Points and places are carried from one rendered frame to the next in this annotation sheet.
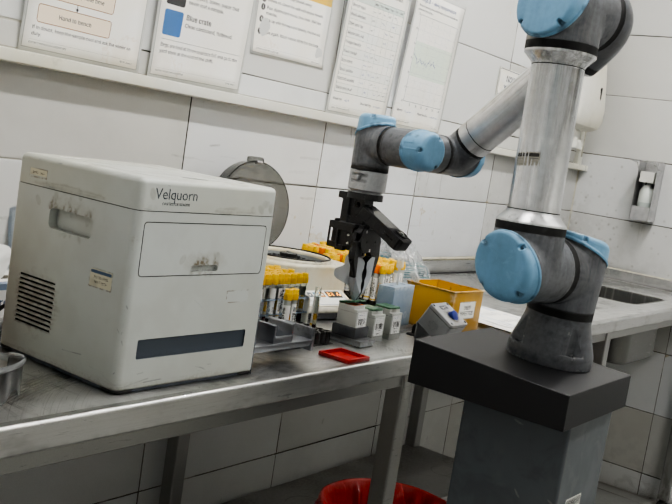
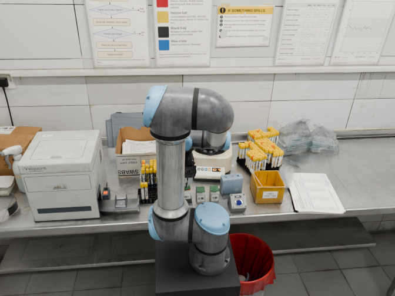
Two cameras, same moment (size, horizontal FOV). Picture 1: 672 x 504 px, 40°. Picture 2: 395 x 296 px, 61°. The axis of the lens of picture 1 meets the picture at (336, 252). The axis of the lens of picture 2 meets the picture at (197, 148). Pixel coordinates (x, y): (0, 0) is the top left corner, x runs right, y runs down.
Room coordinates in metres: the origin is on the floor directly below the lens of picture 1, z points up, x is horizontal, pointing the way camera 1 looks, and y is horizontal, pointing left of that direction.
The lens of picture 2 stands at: (0.99, -0.98, 1.91)
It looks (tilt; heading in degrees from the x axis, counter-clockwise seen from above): 31 degrees down; 47
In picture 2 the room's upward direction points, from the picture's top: 2 degrees clockwise
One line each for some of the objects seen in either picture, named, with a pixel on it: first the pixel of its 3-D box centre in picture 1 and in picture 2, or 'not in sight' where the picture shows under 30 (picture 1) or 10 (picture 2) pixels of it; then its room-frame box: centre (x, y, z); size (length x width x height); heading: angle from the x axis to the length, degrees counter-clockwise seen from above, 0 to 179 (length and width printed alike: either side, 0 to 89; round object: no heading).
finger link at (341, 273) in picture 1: (346, 275); not in sight; (1.78, -0.03, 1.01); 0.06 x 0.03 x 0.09; 56
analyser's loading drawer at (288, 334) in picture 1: (262, 336); (116, 203); (1.51, 0.10, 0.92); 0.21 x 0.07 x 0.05; 144
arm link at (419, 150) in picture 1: (417, 150); (187, 138); (1.73, -0.12, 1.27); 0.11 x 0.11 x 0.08; 43
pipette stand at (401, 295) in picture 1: (393, 306); (231, 184); (1.99, -0.14, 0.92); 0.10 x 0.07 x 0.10; 151
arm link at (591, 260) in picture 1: (568, 267); (209, 225); (1.59, -0.41, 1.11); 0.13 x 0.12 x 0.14; 133
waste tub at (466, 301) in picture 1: (442, 306); (266, 187); (2.11, -0.27, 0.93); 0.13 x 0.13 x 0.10; 52
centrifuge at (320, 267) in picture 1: (289, 279); (209, 156); (2.08, 0.10, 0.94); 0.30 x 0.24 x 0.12; 45
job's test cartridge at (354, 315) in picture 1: (351, 319); (186, 194); (1.79, -0.05, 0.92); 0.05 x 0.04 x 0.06; 56
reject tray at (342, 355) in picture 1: (344, 355); not in sight; (1.64, -0.04, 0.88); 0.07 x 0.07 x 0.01; 54
